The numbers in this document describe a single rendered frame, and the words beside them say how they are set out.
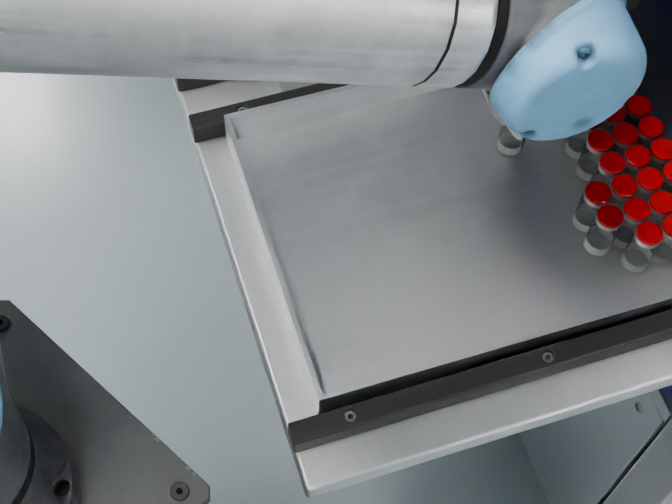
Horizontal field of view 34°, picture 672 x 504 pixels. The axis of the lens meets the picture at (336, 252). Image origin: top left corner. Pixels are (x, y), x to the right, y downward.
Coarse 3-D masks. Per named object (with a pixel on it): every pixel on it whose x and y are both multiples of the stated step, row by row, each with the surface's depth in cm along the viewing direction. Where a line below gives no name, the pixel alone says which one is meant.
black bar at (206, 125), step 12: (324, 84) 94; (336, 84) 94; (348, 84) 94; (264, 96) 94; (276, 96) 94; (288, 96) 94; (216, 108) 93; (228, 108) 93; (240, 108) 93; (192, 120) 92; (204, 120) 92; (216, 120) 92; (192, 132) 93; (204, 132) 92; (216, 132) 93
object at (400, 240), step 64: (256, 128) 93; (320, 128) 94; (384, 128) 94; (448, 128) 95; (256, 192) 91; (320, 192) 91; (384, 192) 91; (448, 192) 92; (512, 192) 92; (576, 192) 92; (320, 256) 88; (384, 256) 88; (448, 256) 89; (512, 256) 89; (576, 256) 89; (320, 320) 86; (384, 320) 86; (448, 320) 86; (512, 320) 86; (576, 320) 86; (320, 384) 83; (384, 384) 80
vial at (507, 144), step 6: (504, 126) 91; (504, 132) 91; (510, 132) 91; (498, 138) 93; (504, 138) 92; (510, 138) 91; (498, 144) 93; (504, 144) 92; (510, 144) 92; (516, 144) 92; (504, 150) 93; (510, 150) 93; (516, 150) 93
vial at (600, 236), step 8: (600, 208) 86; (608, 208) 86; (616, 208) 86; (600, 216) 85; (608, 216) 85; (616, 216) 85; (592, 224) 87; (600, 224) 85; (608, 224) 85; (616, 224) 85; (592, 232) 87; (600, 232) 86; (608, 232) 86; (616, 232) 86; (584, 240) 89; (592, 240) 87; (600, 240) 87; (608, 240) 87; (592, 248) 88; (600, 248) 88; (608, 248) 88
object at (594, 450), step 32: (576, 416) 139; (608, 416) 129; (640, 416) 120; (544, 448) 155; (576, 448) 142; (608, 448) 131; (640, 448) 122; (544, 480) 159; (576, 480) 145; (608, 480) 134
